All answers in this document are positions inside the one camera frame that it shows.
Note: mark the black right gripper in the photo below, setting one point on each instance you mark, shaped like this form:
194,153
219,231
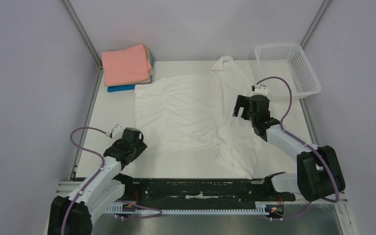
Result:
246,108

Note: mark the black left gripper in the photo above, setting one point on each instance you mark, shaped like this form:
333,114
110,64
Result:
141,147

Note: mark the white t shirt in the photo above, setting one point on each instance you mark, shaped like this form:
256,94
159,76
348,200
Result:
196,112

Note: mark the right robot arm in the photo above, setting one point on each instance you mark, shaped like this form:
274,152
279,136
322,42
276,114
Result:
318,175

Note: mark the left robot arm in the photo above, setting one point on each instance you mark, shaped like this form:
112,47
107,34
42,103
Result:
76,213

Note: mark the blue folded t shirt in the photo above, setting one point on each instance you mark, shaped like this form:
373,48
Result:
132,86

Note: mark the white plastic basket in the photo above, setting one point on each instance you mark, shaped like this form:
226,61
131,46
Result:
289,62

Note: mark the pink folded t shirt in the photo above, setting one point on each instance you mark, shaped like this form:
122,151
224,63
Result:
125,65

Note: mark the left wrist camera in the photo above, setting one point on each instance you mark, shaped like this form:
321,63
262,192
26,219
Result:
114,131

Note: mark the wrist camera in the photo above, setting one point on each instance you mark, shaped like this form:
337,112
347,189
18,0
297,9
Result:
114,131
259,90

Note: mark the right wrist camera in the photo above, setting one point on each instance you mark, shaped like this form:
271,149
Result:
259,90

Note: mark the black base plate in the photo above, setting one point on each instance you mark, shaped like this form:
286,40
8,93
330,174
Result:
206,194

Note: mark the aluminium frame rail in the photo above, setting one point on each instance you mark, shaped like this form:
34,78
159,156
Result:
194,196

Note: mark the white cable duct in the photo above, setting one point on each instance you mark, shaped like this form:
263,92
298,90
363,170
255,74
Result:
125,209

